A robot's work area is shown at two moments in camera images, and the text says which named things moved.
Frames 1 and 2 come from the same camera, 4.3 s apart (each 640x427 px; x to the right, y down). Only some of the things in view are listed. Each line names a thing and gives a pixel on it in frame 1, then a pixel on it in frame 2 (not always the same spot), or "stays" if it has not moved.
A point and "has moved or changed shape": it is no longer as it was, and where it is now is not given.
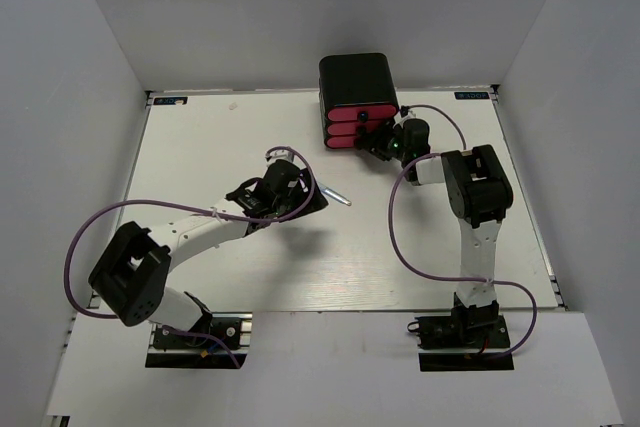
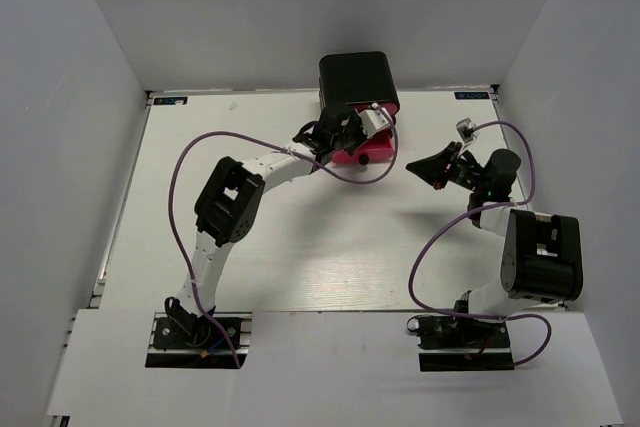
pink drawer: [342, 141] has moved or changed shape
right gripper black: [377, 145] -> [435, 169]
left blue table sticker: [169, 100] stays
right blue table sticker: [472, 95] stays
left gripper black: [317, 203] -> [355, 121]
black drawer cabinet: [355, 79] stays
